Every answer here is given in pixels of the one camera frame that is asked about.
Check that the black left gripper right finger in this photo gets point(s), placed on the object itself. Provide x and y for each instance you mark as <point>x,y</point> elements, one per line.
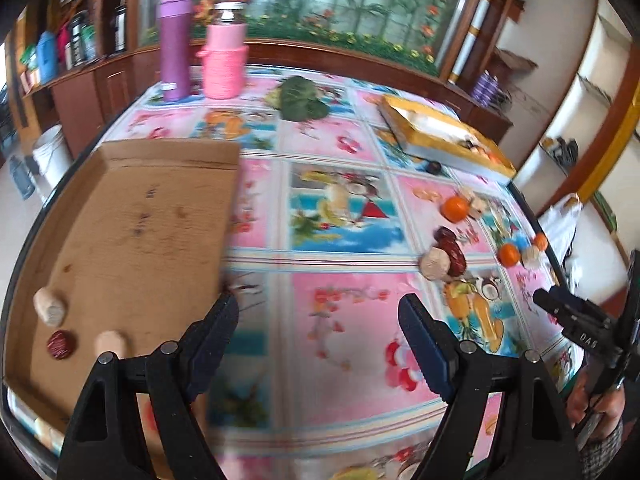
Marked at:
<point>504,418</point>

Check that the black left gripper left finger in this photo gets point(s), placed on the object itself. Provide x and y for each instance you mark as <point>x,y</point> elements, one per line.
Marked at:
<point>105,438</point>

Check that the beige bread chunk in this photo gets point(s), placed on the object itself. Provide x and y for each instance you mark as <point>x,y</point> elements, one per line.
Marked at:
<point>434,265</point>

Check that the right hand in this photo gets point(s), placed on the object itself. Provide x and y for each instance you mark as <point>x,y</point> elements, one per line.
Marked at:
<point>610,406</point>

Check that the far orange tangerine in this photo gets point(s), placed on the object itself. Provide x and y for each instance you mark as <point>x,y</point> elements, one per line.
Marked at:
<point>540,241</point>

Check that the white plastic bag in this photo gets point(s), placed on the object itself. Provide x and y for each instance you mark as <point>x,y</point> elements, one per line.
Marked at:
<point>559,224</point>

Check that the small orange tangerine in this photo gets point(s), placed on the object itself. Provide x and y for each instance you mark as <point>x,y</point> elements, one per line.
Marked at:
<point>509,255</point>

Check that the white bread chunk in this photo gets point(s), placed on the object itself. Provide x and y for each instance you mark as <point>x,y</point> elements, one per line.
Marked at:
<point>50,309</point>

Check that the pale bread cube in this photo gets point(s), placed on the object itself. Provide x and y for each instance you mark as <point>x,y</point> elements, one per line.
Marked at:
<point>477,205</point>

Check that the dark red date pair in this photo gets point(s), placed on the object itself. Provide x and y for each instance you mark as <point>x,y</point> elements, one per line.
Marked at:
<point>447,241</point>

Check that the brown cardboard tray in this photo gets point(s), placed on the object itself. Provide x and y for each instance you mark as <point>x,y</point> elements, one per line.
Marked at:
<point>132,242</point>

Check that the dark round plum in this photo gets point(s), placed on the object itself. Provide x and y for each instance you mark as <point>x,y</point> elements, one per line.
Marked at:
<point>433,167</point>

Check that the purple bottles pair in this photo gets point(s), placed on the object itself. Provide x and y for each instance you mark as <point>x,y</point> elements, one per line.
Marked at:
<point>485,89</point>

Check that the gold white long box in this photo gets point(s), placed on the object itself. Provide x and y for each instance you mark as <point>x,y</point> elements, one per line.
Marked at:
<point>426,133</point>

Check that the white plastic bucket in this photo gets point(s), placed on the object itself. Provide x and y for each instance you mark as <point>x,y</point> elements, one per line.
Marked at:
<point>52,155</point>

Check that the colourful fruit print tablecloth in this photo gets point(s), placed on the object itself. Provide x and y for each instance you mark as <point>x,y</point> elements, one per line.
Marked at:
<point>330,221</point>

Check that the green leaf wrapped bundle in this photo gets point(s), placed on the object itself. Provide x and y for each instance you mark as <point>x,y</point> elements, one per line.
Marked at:
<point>297,100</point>

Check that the blue thermos jug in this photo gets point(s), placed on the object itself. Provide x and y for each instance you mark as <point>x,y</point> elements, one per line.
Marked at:
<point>47,58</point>

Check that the pink knitted sleeve jar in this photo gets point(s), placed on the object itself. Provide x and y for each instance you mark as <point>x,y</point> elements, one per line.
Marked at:
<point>225,52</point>

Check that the black thermos flask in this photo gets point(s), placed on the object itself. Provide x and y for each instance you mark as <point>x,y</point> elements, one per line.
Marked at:
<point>77,42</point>

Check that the purple thermos bottle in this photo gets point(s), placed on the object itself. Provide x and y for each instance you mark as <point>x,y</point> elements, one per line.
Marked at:
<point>174,20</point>

